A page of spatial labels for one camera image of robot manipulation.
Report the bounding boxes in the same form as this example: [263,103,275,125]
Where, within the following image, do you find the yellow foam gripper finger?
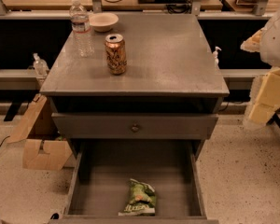
[243,67,280,130]
[240,29,263,52]

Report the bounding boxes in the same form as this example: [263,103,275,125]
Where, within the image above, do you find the green jalapeno chip bag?
[119,178,156,216]

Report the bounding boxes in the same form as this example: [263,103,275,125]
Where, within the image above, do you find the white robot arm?
[241,8,280,130]

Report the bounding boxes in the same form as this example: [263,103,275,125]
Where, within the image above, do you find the grey drawer cabinet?
[39,12,231,224]

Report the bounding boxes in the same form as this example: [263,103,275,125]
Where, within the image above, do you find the round brass drawer knob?
[131,124,139,133]

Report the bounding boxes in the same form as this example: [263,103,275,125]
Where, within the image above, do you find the open grey middle drawer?
[49,140,219,224]

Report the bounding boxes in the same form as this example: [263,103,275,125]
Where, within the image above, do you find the closed grey top drawer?
[52,113,217,140]

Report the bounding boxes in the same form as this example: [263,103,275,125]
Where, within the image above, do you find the white pump dispenser bottle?
[213,46,222,65]

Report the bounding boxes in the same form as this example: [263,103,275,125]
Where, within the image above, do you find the orange soda can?
[105,34,127,75]

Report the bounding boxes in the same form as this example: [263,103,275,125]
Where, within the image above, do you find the white bowl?
[89,13,119,33]

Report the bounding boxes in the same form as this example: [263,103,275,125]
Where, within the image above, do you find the clear plastic water bottle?
[69,0,94,57]

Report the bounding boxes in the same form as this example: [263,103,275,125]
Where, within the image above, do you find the brown cardboard box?
[7,94,76,171]

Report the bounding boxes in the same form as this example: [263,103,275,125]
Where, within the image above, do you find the black cables on desk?
[102,0,194,15]

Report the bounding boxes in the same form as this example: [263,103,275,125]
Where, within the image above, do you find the small clear bottle on rail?
[33,53,49,77]

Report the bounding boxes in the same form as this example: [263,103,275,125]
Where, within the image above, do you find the grey metal rail frame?
[0,0,280,90]

